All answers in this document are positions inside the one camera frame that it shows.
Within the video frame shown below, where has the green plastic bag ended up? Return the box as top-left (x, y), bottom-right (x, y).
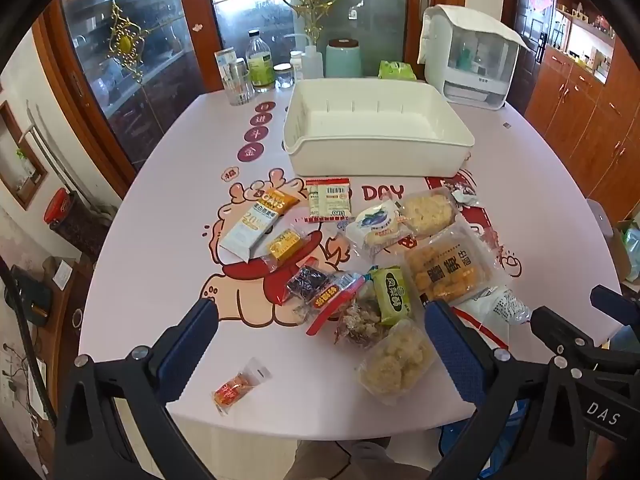
top-left (619, 222), bottom-right (640, 282)

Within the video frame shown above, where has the mixed nut snack packet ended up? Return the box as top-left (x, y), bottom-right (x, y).
top-left (334, 299), bottom-right (392, 350)

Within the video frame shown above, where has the red lidded bin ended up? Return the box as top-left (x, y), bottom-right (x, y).
top-left (43, 187), bottom-right (109, 257)

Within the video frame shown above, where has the wooden cabinet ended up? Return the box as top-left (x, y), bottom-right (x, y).
top-left (524, 0), bottom-right (640, 202)

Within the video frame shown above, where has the grey chair back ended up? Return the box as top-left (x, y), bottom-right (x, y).
top-left (585, 199), bottom-right (614, 237)

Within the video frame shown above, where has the teal canister with brown lid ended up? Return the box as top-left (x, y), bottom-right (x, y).
top-left (326, 39), bottom-right (364, 80)

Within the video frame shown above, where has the clear rice cracker packet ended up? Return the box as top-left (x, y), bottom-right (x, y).
top-left (399, 189), bottom-right (459, 239)

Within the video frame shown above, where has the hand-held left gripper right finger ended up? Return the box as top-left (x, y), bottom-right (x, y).
top-left (424, 300), bottom-right (593, 480)

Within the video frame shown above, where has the large yellow fried snack bag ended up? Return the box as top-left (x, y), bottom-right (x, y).
top-left (403, 224), bottom-right (502, 307)

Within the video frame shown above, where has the white orange bar packet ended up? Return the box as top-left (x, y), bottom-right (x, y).
top-left (219, 191), bottom-right (301, 262)

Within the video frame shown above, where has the white carton box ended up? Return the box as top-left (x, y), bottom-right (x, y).
top-left (214, 47), bottom-right (239, 87)

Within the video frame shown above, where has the dark red-edged snack packet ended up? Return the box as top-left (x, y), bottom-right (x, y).
top-left (286, 259), bottom-right (367, 337)

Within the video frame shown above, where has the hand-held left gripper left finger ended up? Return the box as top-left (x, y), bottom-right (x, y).
top-left (52, 299), bottom-right (219, 480)

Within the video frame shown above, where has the blue white bun packet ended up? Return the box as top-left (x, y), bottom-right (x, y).
top-left (345, 201), bottom-right (403, 257)

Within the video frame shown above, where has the white crinkled snack packet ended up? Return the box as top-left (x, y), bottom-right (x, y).
top-left (457, 286), bottom-right (532, 332)

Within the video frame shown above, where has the small gold door ornament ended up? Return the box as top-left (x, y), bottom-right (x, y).
top-left (102, 2), bottom-right (151, 81)

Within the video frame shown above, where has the small yellow snack packet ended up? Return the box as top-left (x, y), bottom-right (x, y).
top-left (265, 229), bottom-right (303, 262)

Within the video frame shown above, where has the white countertop appliance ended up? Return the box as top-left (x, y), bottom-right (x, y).
top-left (422, 5), bottom-right (521, 110)

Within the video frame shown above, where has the red-edged cracker packet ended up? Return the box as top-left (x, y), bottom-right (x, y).
top-left (304, 177), bottom-right (352, 222)

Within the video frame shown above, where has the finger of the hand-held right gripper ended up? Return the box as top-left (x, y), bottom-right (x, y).
top-left (590, 285), bottom-right (640, 317)
top-left (531, 306), bottom-right (613, 361)

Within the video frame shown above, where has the glass tumbler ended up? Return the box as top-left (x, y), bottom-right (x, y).
top-left (227, 71), bottom-right (256, 106)

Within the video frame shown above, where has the clear squeeze bottle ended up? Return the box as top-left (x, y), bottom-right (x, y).
top-left (282, 34), bottom-right (321, 81)

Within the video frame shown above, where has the white towel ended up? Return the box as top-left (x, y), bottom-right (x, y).
top-left (417, 4), bottom-right (532, 64)

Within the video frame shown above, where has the glass bottle with green label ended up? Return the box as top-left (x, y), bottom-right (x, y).
top-left (246, 29), bottom-right (276, 94)

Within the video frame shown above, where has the green tissue pack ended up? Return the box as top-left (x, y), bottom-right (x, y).
top-left (377, 60), bottom-right (417, 81)

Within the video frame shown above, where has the white plastic bin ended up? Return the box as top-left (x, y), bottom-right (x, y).
top-left (283, 78), bottom-right (476, 178)

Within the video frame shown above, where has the small orange candy packet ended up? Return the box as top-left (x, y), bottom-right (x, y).
top-left (211, 357), bottom-right (272, 415)

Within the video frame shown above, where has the clear rice cake packet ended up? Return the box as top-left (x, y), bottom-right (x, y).
top-left (356, 319), bottom-right (437, 407)

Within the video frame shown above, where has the green snack packet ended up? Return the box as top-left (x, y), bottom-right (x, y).
top-left (369, 266), bottom-right (415, 327)

